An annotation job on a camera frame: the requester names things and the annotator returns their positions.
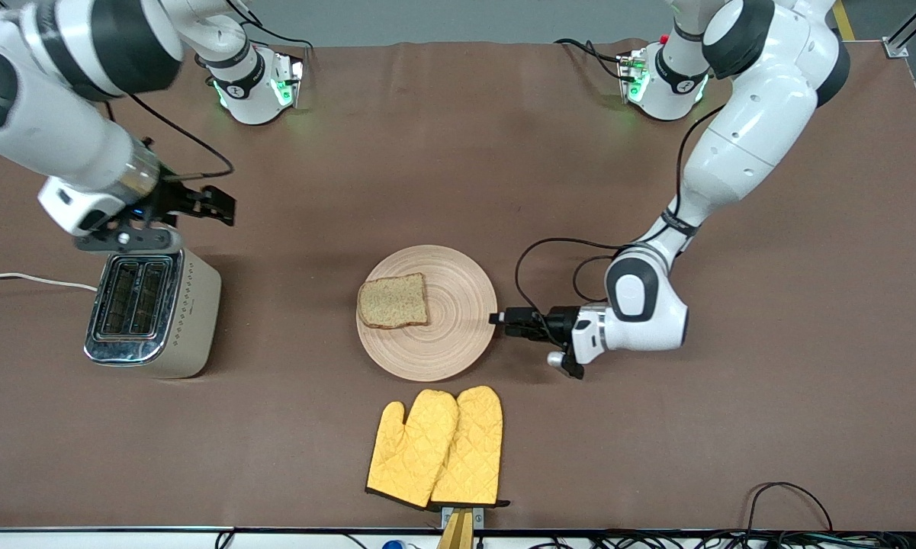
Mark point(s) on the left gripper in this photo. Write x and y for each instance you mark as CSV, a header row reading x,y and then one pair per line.
x,y
555,321

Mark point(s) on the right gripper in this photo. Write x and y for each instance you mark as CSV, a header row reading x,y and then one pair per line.
x,y
174,196

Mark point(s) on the round light wooden plate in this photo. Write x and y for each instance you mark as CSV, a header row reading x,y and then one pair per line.
x,y
458,335

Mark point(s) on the brown bread slice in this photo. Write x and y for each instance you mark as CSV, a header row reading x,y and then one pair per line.
x,y
393,303

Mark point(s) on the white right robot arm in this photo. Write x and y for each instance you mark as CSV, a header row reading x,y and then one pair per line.
x,y
61,130

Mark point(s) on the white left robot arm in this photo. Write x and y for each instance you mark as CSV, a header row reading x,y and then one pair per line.
x,y
747,152

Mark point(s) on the beige and chrome toaster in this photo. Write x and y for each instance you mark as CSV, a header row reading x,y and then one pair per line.
x,y
191,305

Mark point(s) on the yellow quilted oven mitt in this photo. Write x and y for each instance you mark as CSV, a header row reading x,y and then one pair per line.
x,y
412,450
477,442

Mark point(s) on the brown table cover mat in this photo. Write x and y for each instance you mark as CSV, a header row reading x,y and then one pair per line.
x,y
458,168

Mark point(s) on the small metal bracket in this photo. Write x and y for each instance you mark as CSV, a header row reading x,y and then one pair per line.
x,y
478,517

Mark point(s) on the aluminium frame profile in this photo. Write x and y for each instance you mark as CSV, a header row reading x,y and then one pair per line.
x,y
911,30

